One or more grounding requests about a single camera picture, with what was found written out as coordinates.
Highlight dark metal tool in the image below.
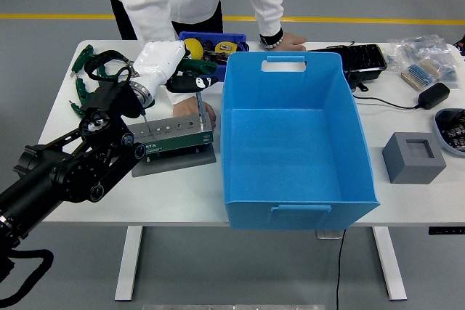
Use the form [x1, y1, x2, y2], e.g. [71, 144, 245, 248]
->
[203, 50, 230, 66]

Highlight yellow ball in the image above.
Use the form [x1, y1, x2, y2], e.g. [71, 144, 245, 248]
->
[183, 37, 203, 60]

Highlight black power adapter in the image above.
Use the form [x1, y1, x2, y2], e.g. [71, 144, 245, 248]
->
[417, 82, 451, 110]

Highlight black adapter cord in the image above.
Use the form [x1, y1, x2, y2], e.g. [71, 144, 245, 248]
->
[351, 94, 421, 110]

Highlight black plastic tray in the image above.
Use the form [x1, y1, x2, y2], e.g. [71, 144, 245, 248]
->
[304, 44, 388, 91]

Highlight black table control panel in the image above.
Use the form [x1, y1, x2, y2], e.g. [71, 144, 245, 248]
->
[427, 227, 465, 236]

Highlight grey green wrench stand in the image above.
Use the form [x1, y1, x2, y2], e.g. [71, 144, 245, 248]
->
[126, 113, 214, 155]

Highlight silver under-table bracket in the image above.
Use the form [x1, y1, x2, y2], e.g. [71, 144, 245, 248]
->
[315, 229, 344, 240]

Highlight black hanging cable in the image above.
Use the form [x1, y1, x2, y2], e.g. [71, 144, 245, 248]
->
[334, 229, 347, 310]

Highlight grey blue bowl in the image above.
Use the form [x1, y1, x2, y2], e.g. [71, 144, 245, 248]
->
[434, 107, 465, 158]

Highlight large green T-handle hex wrench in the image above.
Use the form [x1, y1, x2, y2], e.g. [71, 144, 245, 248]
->
[177, 56, 219, 125]

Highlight small clear parts bag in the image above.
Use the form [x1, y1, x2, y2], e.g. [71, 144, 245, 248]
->
[385, 52, 404, 70]

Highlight grey cube with recess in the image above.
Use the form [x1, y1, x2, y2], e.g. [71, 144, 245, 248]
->
[381, 131, 447, 185]

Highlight tan blue resistor strip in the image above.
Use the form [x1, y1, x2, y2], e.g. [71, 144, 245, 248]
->
[400, 60, 442, 91]

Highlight yellow tape measure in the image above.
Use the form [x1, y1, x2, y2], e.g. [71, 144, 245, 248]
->
[214, 41, 238, 54]

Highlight white table leg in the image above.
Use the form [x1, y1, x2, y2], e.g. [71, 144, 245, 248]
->
[114, 226, 143, 302]
[371, 227, 408, 302]

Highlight person's left hand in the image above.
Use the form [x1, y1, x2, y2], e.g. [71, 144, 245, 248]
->
[278, 32, 308, 52]

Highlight black wrist bracelet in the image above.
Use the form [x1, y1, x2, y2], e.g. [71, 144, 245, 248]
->
[259, 28, 285, 50]

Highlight large light blue box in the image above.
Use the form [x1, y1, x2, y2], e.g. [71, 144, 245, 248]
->
[220, 51, 381, 232]

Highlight person's right hand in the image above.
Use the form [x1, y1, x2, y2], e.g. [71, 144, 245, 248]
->
[172, 98, 218, 130]

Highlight small dark blue bin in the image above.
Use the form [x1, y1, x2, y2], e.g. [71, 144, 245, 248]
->
[178, 30, 248, 82]

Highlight clear bag with blue parts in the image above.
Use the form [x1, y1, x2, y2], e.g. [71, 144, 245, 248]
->
[434, 54, 459, 83]

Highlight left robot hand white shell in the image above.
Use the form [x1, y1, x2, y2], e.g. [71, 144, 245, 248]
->
[132, 40, 219, 96]

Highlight black electronics modules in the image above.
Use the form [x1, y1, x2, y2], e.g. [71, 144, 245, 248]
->
[437, 110, 465, 152]

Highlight clear plastic parts bag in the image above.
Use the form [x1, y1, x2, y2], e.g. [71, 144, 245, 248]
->
[387, 33, 450, 57]

